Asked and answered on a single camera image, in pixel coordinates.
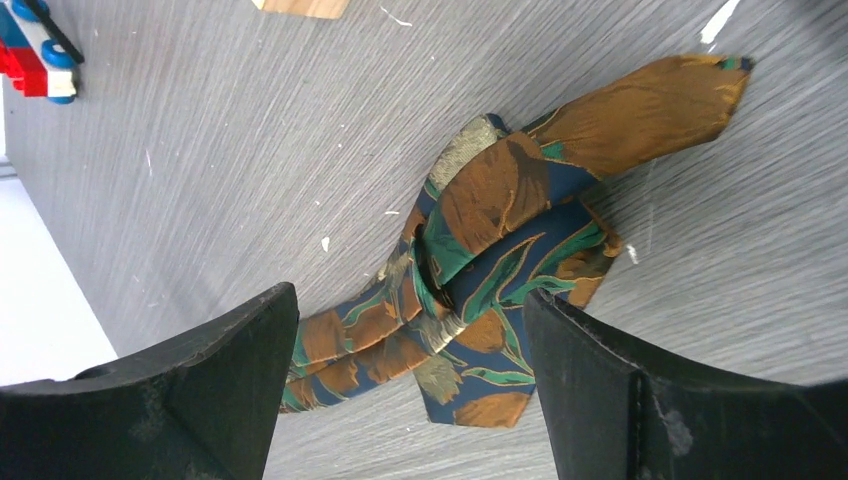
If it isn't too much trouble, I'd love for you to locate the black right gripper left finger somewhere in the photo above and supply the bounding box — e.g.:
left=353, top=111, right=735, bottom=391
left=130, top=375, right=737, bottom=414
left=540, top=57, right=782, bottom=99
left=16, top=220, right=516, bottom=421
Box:
left=1, top=282, right=299, bottom=479

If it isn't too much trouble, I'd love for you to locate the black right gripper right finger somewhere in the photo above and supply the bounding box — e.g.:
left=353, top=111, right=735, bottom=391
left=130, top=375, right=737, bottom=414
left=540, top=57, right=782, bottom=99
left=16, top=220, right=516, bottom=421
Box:
left=523, top=289, right=847, bottom=479

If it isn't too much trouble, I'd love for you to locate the blue orange green tie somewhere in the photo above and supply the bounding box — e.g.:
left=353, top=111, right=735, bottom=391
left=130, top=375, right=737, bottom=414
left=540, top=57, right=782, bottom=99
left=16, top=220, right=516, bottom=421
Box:
left=279, top=54, right=755, bottom=428

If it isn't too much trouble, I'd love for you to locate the red toy block truck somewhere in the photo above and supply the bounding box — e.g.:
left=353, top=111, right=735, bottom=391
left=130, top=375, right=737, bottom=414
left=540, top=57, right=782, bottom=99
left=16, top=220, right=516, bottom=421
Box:
left=1, top=0, right=84, bottom=105

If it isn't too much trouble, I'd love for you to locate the wooden compartment tray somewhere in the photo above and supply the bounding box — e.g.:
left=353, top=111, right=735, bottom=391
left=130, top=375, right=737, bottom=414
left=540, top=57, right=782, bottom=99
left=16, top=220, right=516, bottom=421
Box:
left=253, top=0, right=350, bottom=20

